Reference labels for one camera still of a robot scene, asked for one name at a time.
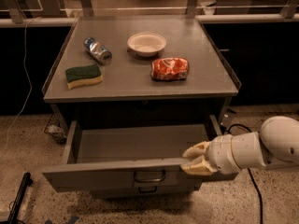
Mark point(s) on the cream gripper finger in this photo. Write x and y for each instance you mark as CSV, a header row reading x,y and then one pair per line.
x,y
198,166
196,150

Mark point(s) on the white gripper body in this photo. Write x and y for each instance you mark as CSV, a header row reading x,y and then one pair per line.
x,y
219,153

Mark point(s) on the grey top drawer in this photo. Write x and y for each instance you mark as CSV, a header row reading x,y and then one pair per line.
x,y
123,158

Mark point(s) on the grey drawer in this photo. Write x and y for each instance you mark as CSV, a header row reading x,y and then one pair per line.
x,y
123,158
142,191

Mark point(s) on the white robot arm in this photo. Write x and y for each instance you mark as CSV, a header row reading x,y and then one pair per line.
x,y
274,147

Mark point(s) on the grey bottom drawer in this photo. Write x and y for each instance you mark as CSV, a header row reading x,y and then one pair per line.
x,y
142,191

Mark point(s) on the grey metal drawer cabinet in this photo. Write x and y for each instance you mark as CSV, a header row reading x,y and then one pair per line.
x,y
128,97

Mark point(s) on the crushed orange soda can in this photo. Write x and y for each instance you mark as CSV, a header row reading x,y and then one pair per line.
x,y
169,69

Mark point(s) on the white paper bowl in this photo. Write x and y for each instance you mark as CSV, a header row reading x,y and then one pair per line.
x,y
146,44

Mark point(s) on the green and yellow sponge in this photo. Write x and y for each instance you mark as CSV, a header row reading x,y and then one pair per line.
x,y
83,75

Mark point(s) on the blue silver soda can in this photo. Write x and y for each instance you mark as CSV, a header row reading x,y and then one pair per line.
x,y
97,51

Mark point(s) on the black bar on floor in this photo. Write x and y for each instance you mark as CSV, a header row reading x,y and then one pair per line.
x,y
16,204

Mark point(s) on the wire mesh basket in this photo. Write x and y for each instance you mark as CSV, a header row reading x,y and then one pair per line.
x,y
54,130

